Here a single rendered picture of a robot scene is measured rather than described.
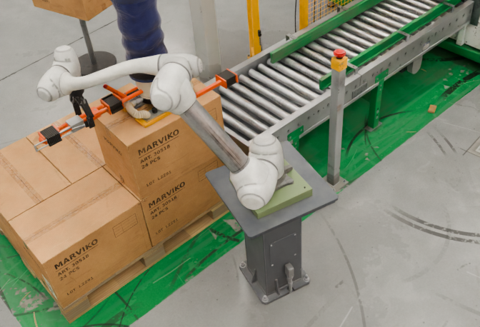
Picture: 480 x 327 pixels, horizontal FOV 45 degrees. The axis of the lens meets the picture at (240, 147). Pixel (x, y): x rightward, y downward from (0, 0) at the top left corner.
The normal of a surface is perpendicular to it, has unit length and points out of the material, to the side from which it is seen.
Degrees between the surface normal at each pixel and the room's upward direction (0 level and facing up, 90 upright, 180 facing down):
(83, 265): 90
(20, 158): 0
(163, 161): 90
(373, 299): 0
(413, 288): 0
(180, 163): 90
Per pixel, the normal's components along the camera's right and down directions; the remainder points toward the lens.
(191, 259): -0.07, -0.74
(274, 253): 0.46, 0.57
